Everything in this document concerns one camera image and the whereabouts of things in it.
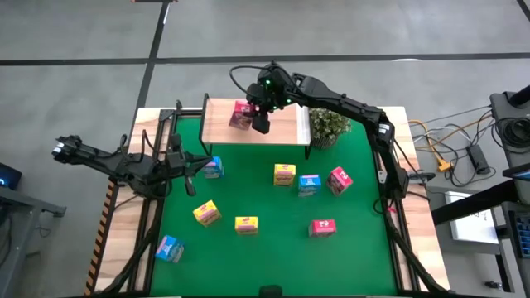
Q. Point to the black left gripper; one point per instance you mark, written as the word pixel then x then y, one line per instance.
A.
pixel 178 159

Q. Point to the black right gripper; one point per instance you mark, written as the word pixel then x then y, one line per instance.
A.
pixel 267 93

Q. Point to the red Froot Loops cereal box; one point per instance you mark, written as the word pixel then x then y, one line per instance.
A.
pixel 322 227
pixel 240 119
pixel 339 181

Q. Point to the blue Rice Krispies cereal box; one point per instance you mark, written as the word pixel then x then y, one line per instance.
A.
pixel 170 248
pixel 216 168
pixel 309 185

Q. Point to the yellow Corn Pops cereal box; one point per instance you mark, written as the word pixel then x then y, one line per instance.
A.
pixel 246 225
pixel 284 174
pixel 207 213

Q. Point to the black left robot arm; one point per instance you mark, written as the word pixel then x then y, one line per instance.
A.
pixel 103 161

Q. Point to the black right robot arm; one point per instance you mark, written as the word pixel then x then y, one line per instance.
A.
pixel 352 107

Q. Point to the wooden shelf black legs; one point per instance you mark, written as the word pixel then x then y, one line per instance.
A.
pixel 285 128

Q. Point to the potted plant ribbed pot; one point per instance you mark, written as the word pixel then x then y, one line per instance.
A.
pixel 327 124

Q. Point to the green table mat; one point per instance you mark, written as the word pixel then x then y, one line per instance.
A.
pixel 269 256

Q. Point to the yellow black hazard tape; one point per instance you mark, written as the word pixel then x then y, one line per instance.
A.
pixel 99 240

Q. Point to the grey metal desk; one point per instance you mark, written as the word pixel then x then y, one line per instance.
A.
pixel 25 215

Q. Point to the black device blue light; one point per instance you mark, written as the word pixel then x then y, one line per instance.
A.
pixel 7 176

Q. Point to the yellow power plug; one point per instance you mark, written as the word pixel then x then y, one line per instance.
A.
pixel 444 166

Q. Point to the black power brick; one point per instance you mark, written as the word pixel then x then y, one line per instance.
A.
pixel 478 158

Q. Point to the black beam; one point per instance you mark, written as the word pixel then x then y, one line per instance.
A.
pixel 476 203

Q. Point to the white board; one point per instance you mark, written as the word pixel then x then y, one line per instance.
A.
pixel 472 223

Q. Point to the grey equipment stand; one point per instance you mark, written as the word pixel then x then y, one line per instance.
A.
pixel 501 103

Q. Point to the laptop with blue screen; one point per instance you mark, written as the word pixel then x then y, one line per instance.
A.
pixel 519 174

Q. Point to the black keyboard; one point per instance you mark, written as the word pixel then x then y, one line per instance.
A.
pixel 522 232

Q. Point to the small black floor clamp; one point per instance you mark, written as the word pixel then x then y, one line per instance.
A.
pixel 492 285

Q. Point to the black metal table frame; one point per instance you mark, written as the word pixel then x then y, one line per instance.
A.
pixel 165 114

